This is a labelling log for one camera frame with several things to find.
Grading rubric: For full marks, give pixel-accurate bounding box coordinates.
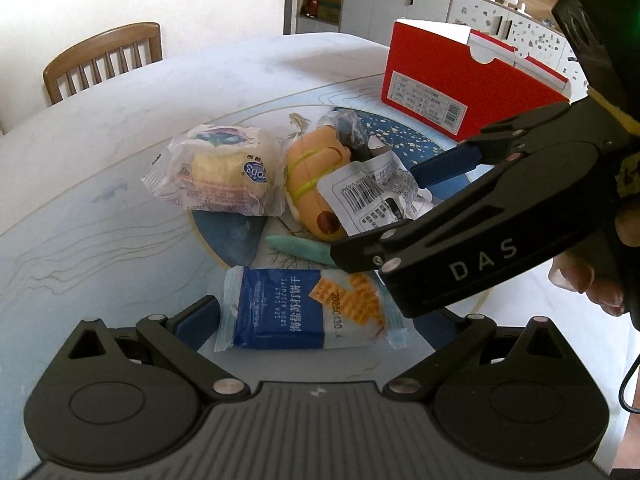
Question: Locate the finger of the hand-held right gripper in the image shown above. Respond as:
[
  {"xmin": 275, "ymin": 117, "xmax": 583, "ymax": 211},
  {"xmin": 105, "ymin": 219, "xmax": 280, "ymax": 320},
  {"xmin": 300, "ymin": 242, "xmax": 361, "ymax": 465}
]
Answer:
[
  {"xmin": 410, "ymin": 102, "xmax": 576, "ymax": 189},
  {"xmin": 330, "ymin": 156, "xmax": 531, "ymax": 276}
]

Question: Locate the grey and wood cabinet unit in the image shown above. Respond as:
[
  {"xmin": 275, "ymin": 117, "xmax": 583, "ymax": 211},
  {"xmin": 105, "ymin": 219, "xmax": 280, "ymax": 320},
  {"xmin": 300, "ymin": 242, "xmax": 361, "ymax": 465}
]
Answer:
[{"xmin": 285, "ymin": 0, "xmax": 591, "ymax": 101}]

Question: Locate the blue biscuit packet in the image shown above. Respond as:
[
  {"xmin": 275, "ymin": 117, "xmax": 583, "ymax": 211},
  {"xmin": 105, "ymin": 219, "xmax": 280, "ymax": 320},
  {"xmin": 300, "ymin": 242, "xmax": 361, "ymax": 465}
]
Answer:
[{"xmin": 214, "ymin": 266, "xmax": 408, "ymax": 353}]

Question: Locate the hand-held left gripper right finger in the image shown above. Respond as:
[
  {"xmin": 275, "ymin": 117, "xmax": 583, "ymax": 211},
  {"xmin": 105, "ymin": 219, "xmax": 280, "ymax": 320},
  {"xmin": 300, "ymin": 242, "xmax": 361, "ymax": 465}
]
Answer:
[{"xmin": 382, "ymin": 309, "xmax": 586, "ymax": 405}]

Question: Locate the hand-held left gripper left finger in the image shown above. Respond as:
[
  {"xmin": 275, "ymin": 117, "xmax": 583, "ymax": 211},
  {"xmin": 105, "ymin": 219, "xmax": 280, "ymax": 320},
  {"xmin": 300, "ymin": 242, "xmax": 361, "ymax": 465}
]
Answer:
[{"xmin": 45, "ymin": 295, "xmax": 251, "ymax": 404}]

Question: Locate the clear packet with black item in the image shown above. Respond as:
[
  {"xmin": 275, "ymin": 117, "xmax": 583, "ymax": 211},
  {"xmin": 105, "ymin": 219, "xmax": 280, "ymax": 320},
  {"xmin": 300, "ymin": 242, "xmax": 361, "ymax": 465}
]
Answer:
[{"xmin": 320, "ymin": 109, "xmax": 388, "ymax": 163}]

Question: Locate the brown wooden chair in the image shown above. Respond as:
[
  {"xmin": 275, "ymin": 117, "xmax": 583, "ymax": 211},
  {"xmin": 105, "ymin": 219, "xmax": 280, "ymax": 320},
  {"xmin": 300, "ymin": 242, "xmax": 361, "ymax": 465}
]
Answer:
[{"xmin": 42, "ymin": 22, "xmax": 163, "ymax": 107}]

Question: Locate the red cardboard box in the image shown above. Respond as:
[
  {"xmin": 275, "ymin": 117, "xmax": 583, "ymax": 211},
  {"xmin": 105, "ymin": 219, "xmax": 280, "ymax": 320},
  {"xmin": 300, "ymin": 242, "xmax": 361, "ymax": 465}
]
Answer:
[{"xmin": 381, "ymin": 17, "xmax": 573, "ymax": 142}]

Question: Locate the person's right hand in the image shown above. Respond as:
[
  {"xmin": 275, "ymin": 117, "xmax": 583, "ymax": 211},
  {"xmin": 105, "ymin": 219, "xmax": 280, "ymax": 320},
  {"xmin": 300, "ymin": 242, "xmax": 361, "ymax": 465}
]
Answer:
[{"xmin": 548, "ymin": 199, "xmax": 640, "ymax": 332}]

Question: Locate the clear bread packet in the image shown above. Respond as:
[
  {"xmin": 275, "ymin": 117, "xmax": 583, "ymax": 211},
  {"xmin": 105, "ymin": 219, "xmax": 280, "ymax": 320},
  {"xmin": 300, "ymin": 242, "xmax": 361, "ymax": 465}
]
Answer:
[{"xmin": 141, "ymin": 124, "xmax": 287, "ymax": 218}]

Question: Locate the black cable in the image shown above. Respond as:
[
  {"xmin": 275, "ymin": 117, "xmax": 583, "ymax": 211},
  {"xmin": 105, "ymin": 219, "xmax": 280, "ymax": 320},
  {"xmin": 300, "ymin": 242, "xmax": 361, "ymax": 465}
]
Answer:
[{"xmin": 619, "ymin": 357, "xmax": 640, "ymax": 413}]

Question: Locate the white marble desktop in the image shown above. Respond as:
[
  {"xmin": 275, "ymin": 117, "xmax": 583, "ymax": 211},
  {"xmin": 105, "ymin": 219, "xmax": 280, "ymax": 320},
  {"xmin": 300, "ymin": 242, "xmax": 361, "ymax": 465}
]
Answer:
[{"xmin": 0, "ymin": 32, "xmax": 632, "ymax": 463}]

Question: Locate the teal pen-shaped object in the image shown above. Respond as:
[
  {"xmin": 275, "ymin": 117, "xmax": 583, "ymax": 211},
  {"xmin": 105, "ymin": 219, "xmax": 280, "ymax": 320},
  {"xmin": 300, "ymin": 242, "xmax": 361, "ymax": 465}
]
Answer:
[{"xmin": 265, "ymin": 234, "xmax": 338, "ymax": 268}]

